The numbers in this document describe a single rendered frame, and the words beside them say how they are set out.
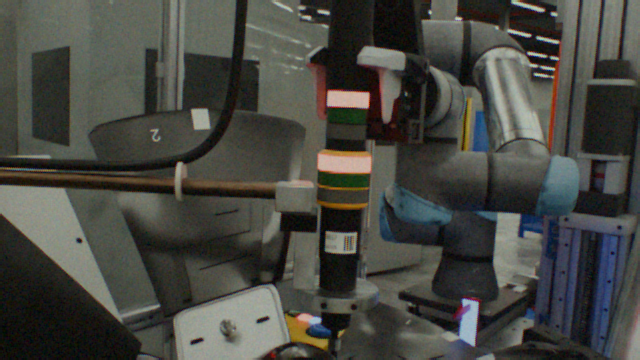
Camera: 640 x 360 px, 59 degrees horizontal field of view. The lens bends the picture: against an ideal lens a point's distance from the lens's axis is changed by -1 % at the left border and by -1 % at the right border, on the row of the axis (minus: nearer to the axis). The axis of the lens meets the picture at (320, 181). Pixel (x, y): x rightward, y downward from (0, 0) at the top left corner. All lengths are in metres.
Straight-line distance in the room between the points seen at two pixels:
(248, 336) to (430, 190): 0.32
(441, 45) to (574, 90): 0.46
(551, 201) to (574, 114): 0.68
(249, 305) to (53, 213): 0.33
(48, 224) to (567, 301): 1.05
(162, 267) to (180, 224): 0.04
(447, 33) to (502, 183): 0.40
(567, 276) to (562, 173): 0.63
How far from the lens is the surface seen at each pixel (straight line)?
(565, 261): 1.33
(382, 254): 5.19
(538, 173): 0.73
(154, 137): 0.61
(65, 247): 0.73
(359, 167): 0.46
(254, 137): 0.61
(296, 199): 0.47
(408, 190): 0.71
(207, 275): 0.51
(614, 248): 1.31
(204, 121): 0.62
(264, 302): 0.49
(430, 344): 0.68
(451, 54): 1.03
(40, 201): 0.75
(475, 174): 0.71
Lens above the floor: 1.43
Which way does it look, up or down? 7 degrees down
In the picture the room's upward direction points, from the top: 3 degrees clockwise
